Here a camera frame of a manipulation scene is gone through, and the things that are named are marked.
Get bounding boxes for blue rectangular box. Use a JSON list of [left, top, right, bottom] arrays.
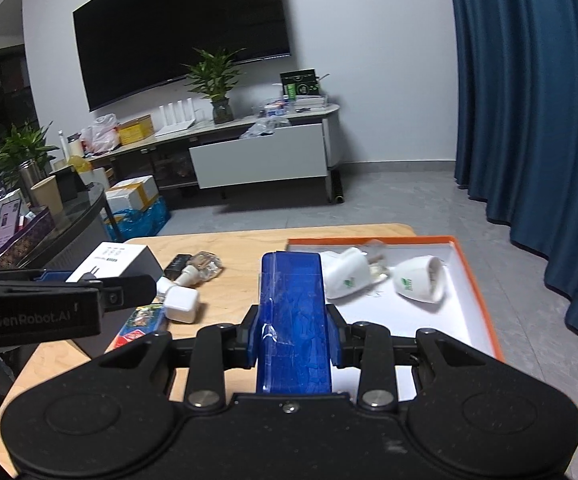
[[256, 251, 333, 395]]

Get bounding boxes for blue plastic bag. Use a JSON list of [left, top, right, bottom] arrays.
[[101, 197, 172, 241]]

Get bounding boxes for beige paper cup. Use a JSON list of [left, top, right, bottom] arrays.
[[30, 176, 64, 216]]

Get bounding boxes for blue curtain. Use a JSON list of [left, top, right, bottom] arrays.
[[446, 0, 578, 406]]

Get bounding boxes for white router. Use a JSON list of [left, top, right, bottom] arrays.
[[155, 101, 198, 137]]

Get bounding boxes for white and yellow carton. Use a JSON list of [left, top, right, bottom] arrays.
[[105, 176, 160, 213]]

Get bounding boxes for potted plant in glass vase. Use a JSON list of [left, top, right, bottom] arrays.
[[181, 47, 248, 125]]

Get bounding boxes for large leafy potted plant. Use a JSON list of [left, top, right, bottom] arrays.
[[0, 122, 60, 201]]

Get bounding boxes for colourful card box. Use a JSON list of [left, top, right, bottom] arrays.
[[111, 304, 170, 351]]

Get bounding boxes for white plug adapter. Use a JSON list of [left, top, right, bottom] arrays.
[[393, 255, 444, 305], [321, 246, 372, 301]]

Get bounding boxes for glass side table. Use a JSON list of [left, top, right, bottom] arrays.
[[0, 182, 112, 281]]

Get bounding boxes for purple patterned box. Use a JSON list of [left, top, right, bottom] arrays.
[[0, 207, 54, 269]]

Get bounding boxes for clear glass bulb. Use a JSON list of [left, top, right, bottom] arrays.
[[363, 240, 388, 272]]

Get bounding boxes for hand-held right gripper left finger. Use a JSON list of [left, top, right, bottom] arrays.
[[100, 306, 264, 409]]

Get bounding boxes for clear plastic bags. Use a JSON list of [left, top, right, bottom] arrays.
[[241, 110, 292, 139]]

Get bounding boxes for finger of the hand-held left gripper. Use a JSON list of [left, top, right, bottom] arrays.
[[38, 269, 104, 290], [98, 275, 156, 313]]

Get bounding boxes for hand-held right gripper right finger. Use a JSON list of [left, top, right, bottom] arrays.
[[325, 305, 507, 409]]

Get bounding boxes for grey television cabinet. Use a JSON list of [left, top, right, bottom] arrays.
[[86, 104, 342, 206]]

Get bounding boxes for white and red plastic bag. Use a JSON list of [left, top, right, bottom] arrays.
[[80, 113, 120, 153]]

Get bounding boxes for white cardboard box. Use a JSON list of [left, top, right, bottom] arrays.
[[65, 241, 164, 284]]

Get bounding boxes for black television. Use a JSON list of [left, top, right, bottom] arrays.
[[73, 0, 292, 112]]

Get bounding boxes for white pill bottle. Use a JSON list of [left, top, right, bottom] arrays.
[[156, 266, 200, 301]]

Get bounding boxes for black and green box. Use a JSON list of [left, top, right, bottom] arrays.
[[280, 68, 322, 100]]

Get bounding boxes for white cube charger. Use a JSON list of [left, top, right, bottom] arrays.
[[163, 286, 200, 322]]

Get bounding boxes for small black box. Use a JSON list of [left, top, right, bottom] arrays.
[[164, 254, 192, 279]]

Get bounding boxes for orange-rimmed white box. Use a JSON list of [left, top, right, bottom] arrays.
[[286, 235, 506, 402]]

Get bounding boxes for yellow box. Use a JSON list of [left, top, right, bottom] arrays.
[[119, 115, 156, 146]]

